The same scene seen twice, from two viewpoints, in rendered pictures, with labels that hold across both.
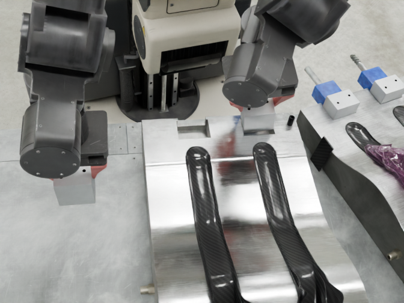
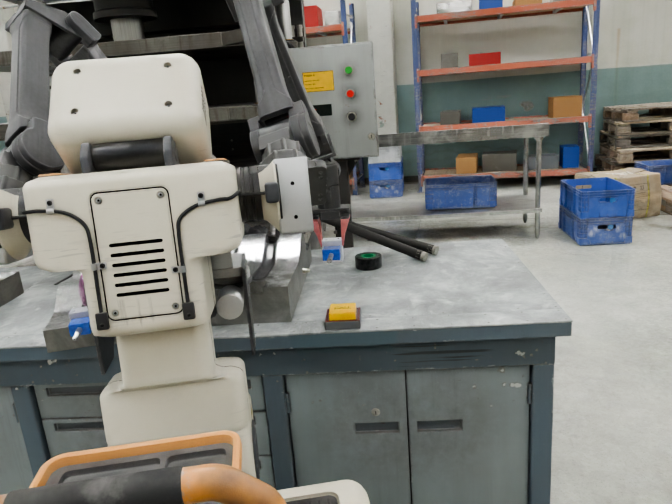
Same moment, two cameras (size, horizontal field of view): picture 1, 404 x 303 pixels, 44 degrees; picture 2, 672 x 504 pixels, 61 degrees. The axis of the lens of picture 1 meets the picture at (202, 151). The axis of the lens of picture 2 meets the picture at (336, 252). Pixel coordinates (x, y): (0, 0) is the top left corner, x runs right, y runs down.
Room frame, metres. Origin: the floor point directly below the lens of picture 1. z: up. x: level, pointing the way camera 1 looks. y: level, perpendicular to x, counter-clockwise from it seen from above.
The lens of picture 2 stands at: (1.69, 0.62, 1.32)
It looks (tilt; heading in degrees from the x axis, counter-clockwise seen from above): 16 degrees down; 199
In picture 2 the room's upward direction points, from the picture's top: 5 degrees counter-clockwise
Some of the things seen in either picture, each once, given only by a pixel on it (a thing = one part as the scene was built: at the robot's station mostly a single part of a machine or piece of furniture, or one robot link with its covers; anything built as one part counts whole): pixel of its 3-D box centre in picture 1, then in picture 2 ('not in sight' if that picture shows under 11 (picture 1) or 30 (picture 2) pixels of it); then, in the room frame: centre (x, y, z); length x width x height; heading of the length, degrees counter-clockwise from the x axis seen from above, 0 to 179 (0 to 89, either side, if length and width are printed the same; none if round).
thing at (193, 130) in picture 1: (192, 134); (255, 292); (0.52, 0.02, 0.87); 0.05 x 0.05 x 0.04; 14
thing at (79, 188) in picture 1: (76, 156); (331, 254); (0.41, 0.18, 0.93); 0.13 x 0.05 x 0.05; 14
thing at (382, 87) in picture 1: (370, 77); (80, 328); (0.74, -0.31, 0.86); 0.13 x 0.05 x 0.05; 31
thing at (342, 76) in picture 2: not in sight; (345, 242); (-0.41, -0.05, 0.74); 0.31 x 0.22 x 1.47; 104
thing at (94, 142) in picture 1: (62, 122); (328, 199); (0.36, 0.17, 1.06); 0.10 x 0.07 x 0.07; 104
